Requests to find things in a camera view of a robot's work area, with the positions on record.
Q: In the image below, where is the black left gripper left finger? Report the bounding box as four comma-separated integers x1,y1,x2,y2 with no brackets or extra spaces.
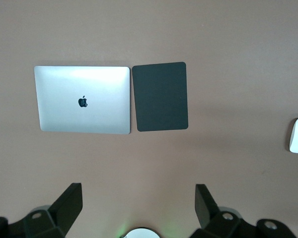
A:
0,182,83,238

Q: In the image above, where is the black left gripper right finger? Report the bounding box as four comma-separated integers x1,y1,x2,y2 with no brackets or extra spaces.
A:
190,183,298,238

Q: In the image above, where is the black rectangular mouse pad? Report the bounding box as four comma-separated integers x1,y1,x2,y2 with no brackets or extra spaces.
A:
131,61,189,132

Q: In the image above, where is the white round disc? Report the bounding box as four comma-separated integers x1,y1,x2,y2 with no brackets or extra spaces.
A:
125,227,161,238

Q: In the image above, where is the silver closed Apple laptop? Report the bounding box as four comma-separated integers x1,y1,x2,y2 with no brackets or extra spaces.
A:
34,65,132,135

